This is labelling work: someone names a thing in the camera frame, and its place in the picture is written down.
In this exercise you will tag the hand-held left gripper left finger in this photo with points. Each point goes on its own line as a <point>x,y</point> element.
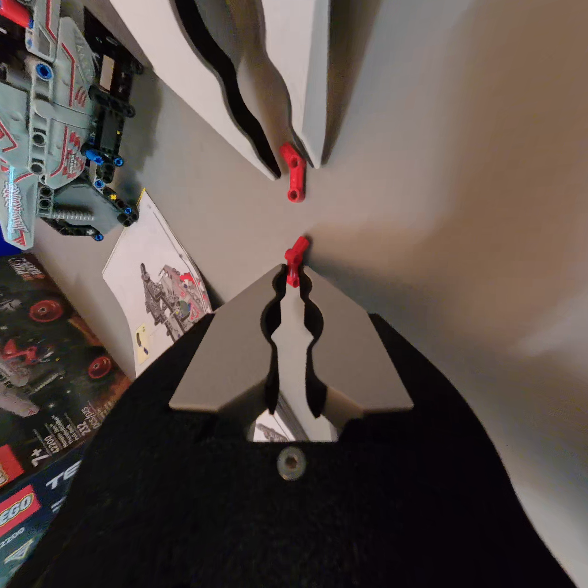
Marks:
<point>225,358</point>

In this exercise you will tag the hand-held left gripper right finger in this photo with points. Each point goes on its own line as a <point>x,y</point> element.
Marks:
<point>360,363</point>

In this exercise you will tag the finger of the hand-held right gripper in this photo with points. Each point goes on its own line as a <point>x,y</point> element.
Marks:
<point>307,69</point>
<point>174,55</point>

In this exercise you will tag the red angled toy brick connector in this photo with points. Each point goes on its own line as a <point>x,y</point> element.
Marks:
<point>296,190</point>

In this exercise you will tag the grey red toy brick vehicle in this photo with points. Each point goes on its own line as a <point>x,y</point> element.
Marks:
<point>55,115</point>

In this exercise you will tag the white desk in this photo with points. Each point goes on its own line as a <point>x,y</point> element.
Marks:
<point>436,229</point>

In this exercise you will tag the white instruction booklet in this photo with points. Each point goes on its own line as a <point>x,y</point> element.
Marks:
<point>151,275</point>

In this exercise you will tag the dark toy brick set box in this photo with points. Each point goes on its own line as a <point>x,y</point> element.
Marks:
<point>46,344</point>

